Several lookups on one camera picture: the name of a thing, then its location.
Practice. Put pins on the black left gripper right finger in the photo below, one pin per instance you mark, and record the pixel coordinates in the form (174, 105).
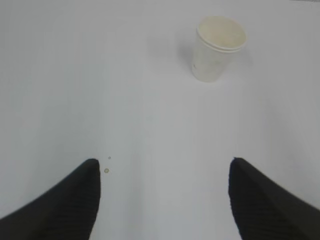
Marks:
(263, 210)

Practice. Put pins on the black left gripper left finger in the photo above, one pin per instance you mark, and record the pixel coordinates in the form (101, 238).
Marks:
(67, 211)

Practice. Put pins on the white paper cup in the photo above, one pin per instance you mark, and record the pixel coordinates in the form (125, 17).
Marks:
(218, 40)

